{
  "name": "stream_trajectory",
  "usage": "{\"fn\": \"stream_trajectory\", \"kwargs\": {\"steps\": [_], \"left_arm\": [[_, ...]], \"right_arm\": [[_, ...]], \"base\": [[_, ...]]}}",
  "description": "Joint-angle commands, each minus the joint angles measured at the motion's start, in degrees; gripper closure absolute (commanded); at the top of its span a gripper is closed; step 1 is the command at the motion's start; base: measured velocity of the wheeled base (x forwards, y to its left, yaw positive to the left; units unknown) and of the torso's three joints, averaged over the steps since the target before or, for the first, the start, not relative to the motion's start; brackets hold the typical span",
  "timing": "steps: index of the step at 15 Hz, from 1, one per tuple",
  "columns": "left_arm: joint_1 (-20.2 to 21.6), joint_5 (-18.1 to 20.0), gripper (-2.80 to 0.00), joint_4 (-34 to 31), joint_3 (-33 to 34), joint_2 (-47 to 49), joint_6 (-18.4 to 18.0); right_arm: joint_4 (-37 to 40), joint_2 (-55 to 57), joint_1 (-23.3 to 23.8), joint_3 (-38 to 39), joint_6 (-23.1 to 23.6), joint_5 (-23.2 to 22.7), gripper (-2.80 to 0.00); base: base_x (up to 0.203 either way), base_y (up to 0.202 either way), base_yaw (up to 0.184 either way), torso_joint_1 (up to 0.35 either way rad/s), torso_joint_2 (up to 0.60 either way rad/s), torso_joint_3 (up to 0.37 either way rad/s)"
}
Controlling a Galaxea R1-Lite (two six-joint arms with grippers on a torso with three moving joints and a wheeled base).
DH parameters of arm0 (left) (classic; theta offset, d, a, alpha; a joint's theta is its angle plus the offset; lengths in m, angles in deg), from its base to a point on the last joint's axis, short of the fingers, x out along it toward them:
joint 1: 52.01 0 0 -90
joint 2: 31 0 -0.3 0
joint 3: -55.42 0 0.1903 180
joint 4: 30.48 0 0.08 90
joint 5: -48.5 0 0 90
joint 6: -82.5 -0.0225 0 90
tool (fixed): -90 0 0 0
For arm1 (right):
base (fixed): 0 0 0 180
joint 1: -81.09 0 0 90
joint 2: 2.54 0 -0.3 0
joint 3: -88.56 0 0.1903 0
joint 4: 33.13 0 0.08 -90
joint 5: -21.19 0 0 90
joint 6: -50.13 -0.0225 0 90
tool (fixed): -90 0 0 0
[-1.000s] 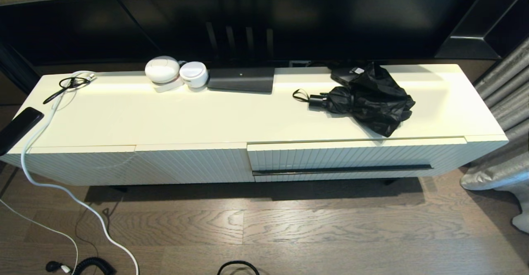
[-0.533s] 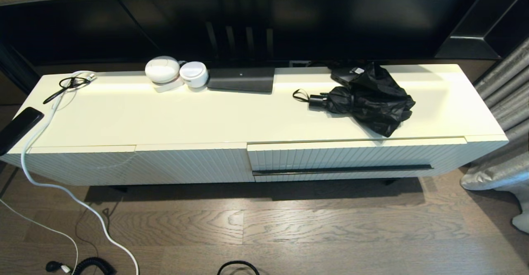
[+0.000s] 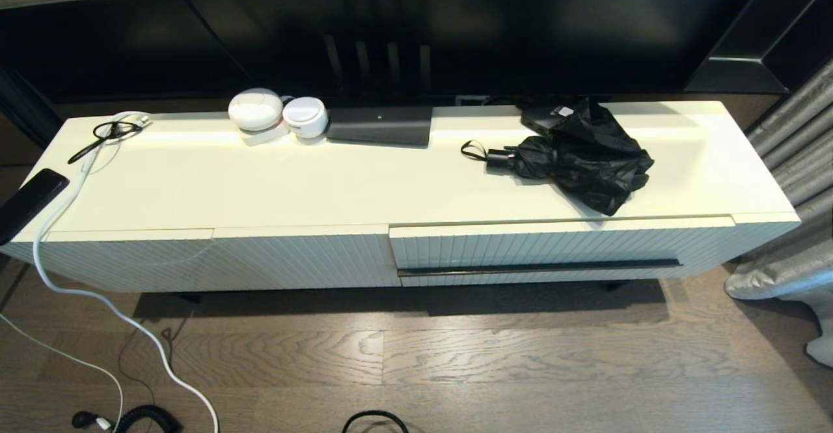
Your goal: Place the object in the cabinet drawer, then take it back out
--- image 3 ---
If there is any black coiled cable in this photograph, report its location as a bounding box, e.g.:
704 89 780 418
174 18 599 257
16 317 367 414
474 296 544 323
72 404 182 433

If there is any thin white cable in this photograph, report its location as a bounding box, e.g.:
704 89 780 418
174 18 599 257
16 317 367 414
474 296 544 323
0 316 124 430

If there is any long thin black rod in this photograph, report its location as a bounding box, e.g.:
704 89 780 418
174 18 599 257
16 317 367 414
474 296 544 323
397 259 682 277

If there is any white rounded floor object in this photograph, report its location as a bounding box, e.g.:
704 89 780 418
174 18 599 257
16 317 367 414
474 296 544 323
806 303 833 369

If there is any small white round device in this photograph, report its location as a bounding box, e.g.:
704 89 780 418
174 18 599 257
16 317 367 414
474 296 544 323
282 96 329 139

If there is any black hanging cable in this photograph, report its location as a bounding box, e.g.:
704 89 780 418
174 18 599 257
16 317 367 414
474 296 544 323
159 0 251 79

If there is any dark grey flat box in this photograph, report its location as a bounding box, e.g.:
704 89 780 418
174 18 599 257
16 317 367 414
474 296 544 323
325 105 433 148

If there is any thin black cable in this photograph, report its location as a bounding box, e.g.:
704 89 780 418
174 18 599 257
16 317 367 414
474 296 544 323
67 120 144 165

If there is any white TV cabinet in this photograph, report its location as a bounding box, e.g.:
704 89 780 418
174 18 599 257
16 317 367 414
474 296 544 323
0 100 802 294

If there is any white power cable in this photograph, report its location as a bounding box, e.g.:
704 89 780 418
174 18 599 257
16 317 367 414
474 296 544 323
31 111 219 433

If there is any large white round device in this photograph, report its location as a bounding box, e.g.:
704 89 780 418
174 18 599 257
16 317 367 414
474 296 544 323
228 88 290 147

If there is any black cable loop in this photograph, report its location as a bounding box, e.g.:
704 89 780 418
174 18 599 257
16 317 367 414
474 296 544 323
342 410 409 433

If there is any grey pleated curtain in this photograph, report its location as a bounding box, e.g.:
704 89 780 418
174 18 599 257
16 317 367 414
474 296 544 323
724 59 833 303

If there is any black shelf unit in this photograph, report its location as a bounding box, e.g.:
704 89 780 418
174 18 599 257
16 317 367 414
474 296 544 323
685 0 833 94

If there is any black television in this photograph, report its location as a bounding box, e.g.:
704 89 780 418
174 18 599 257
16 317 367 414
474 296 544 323
0 0 762 105

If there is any black folding umbrella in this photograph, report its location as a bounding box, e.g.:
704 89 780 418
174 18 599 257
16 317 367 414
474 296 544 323
461 98 655 217

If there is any small black labelled box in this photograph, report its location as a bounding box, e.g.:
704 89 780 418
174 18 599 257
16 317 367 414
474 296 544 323
521 101 577 134

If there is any white fluted drawer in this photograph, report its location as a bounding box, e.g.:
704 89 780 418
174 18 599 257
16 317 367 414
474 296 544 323
389 216 736 288

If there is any black smartphone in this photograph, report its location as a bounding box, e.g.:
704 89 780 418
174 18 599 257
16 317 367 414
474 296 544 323
0 169 70 246

